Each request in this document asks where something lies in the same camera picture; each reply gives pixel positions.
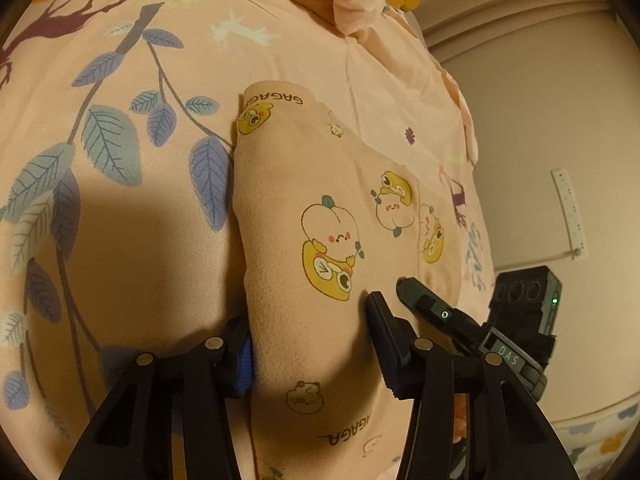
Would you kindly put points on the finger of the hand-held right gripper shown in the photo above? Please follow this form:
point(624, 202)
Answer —
point(425, 305)

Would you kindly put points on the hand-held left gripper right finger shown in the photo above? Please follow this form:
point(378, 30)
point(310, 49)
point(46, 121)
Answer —
point(387, 340)

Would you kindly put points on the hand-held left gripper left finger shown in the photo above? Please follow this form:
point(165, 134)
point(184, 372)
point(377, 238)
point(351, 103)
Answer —
point(242, 370)

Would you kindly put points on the pink cartoon print garment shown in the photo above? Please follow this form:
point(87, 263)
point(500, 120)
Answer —
point(300, 170)

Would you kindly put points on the white power strip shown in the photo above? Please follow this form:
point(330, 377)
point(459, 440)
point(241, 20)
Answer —
point(569, 215)

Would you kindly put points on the cloud print bed sheet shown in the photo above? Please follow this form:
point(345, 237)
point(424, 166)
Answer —
point(600, 440)

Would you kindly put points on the pink animal print bed cover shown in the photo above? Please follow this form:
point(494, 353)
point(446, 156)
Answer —
point(125, 210)

